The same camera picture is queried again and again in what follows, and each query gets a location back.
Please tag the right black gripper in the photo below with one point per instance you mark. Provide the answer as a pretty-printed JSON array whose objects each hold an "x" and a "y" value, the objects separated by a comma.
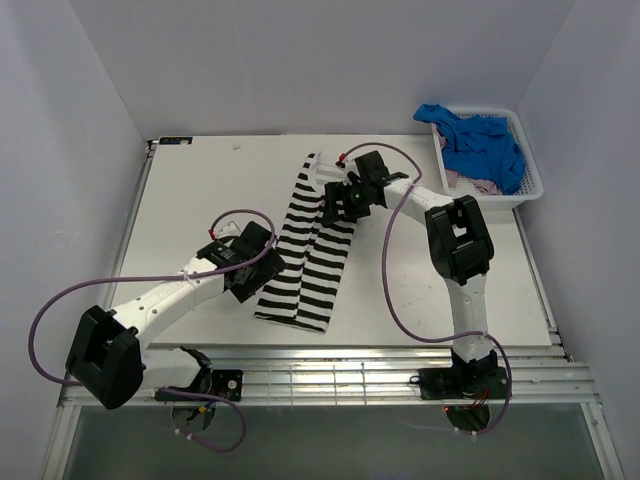
[{"x": 338, "y": 192}]

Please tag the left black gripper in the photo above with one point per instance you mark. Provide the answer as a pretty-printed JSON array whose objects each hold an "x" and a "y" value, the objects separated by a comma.
[{"x": 271, "y": 265}]

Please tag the black white striped tank top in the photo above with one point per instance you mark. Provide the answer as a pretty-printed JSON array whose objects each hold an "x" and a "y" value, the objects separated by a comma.
[{"x": 303, "y": 295}]

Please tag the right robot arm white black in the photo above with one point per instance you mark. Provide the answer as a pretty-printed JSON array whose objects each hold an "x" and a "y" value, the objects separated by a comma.
[{"x": 460, "y": 248}]

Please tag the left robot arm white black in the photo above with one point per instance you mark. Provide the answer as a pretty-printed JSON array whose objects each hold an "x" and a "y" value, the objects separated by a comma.
[{"x": 110, "y": 354}]

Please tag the blue tank top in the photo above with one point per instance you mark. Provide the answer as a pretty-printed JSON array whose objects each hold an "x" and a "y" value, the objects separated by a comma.
[{"x": 479, "y": 148}]

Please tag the pink garment in basket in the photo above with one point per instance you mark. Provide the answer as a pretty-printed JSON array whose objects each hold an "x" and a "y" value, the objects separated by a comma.
[{"x": 486, "y": 187}]

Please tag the blue label sticker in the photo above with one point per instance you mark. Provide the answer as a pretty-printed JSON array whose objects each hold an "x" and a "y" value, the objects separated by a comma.
[{"x": 175, "y": 141}]

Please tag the white plastic basket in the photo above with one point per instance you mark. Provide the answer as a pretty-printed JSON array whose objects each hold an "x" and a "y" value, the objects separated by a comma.
[{"x": 531, "y": 187}]

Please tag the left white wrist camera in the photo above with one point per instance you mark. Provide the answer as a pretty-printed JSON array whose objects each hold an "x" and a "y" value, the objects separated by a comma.
[{"x": 224, "y": 233}]

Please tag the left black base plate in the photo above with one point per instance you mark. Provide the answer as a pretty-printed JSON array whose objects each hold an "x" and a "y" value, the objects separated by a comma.
[{"x": 224, "y": 383}]

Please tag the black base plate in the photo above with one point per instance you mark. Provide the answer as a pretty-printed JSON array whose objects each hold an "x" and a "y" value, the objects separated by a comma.
[
  {"x": 449, "y": 384},
  {"x": 224, "y": 383}
]

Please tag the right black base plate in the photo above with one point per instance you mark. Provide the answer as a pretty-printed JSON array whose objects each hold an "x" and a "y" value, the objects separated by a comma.
[{"x": 449, "y": 384}]

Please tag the aluminium rail frame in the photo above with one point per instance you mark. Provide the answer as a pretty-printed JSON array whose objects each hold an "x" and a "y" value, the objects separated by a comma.
[{"x": 362, "y": 357}]

